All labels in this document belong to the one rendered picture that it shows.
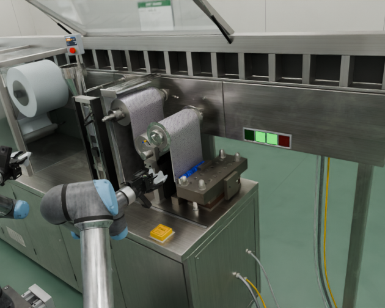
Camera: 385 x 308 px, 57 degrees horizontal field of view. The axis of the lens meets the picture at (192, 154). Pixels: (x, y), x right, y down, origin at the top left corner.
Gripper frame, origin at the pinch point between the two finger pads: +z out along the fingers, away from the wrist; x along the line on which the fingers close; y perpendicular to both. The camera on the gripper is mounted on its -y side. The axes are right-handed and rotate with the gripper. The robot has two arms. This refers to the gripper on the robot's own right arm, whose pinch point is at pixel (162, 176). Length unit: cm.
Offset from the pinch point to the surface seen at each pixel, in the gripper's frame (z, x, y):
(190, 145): 23.0, -0.1, 6.3
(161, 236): -18.5, -12.6, -16.9
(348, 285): 57, -71, -79
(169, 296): -18, -10, -53
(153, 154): 4.6, 8.1, 7.7
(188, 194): 4.3, -10.8, -9.0
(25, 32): 253, 555, 46
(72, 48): 8, 58, 57
